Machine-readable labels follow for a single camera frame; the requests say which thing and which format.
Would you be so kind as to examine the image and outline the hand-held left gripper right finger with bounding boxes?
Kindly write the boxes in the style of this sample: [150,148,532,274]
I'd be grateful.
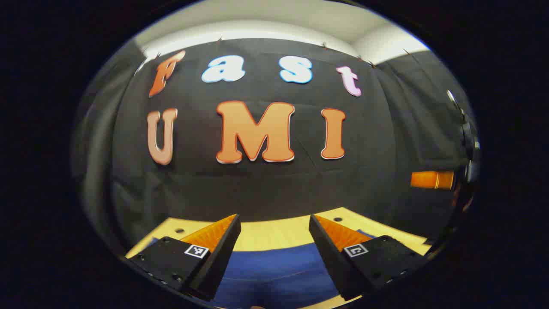
[308,214,430,301]

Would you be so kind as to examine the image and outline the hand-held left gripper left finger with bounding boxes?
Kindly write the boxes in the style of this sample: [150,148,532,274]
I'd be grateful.
[127,213,242,302]

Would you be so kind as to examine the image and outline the blue jeans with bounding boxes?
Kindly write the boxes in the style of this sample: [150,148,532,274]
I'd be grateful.
[148,230,377,309]

